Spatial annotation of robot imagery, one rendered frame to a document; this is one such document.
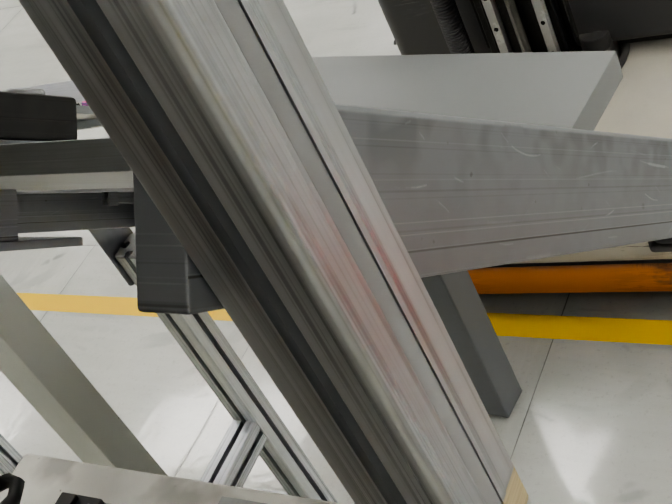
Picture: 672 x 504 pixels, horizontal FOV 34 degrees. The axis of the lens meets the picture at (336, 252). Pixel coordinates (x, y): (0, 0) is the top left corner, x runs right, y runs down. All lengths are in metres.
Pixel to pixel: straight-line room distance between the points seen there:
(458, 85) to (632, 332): 0.61
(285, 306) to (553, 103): 1.01
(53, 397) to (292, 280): 1.26
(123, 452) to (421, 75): 0.69
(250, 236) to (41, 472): 0.91
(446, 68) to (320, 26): 1.59
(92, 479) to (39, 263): 1.63
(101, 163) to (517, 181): 0.22
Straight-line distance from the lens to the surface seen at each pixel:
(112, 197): 1.13
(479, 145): 0.46
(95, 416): 1.60
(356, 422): 0.35
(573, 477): 1.68
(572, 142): 0.56
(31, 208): 1.17
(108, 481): 1.11
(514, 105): 1.31
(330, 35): 2.93
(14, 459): 2.16
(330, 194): 0.29
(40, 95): 0.69
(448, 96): 1.37
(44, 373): 1.52
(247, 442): 1.50
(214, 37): 0.25
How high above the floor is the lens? 1.33
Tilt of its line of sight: 37 degrees down
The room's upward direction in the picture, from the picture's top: 29 degrees counter-clockwise
